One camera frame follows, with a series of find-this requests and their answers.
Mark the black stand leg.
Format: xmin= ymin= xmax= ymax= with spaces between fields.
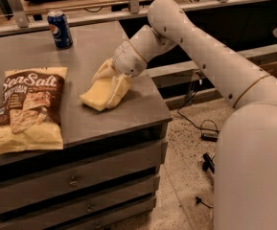
xmin=202 ymin=153 xmax=215 ymax=173

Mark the black power adapter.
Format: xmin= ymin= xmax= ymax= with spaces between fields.
xmin=201 ymin=132 xmax=218 ymax=142

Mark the middle grey drawer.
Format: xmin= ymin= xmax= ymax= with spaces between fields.
xmin=0 ymin=172 xmax=162 ymax=230

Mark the bottom grey drawer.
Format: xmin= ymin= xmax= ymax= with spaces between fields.
xmin=58 ymin=195 xmax=156 ymax=230

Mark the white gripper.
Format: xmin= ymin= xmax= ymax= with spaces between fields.
xmin=92 ymin=41 xmax=147 ymax=109

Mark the black power cable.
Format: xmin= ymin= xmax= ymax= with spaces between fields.
xmin=176 ymin=77 xmax=220 ymax=210

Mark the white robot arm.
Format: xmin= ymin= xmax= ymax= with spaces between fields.
xmin=95 ymin=0 xmax=277 ymax=230

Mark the grey drawer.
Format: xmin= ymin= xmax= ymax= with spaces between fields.
xmin=0 ymin=172 xmax=162 ymax=230
xmin=0 ymin=138 xmax=169 ymax=218
xmin=58 ymin=195 xmax=156 ymax=230

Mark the grey drawer cabinet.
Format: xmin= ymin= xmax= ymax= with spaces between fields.
xmin=0 ymin=22 xmax=172 ymax=223

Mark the top grey drawer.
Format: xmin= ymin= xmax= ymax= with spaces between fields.
xmin=0 ymin=138 xmax=169 ymax=218

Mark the sea salt chips bag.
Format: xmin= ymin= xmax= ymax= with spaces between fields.
xmin=0 ymin=67 xmax=67 ymax=154

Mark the yellow sponge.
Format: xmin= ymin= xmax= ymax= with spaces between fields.
xmin=80 ymin=78 xmax=111 ymax=111

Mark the metal rail bracket left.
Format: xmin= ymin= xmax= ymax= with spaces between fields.
xmin=7 ymin=0 xmax=29 ymax=28

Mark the blue pepsi can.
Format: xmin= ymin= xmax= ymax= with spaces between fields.
xmin=47 ymin=11 xmax=73 ymax=49

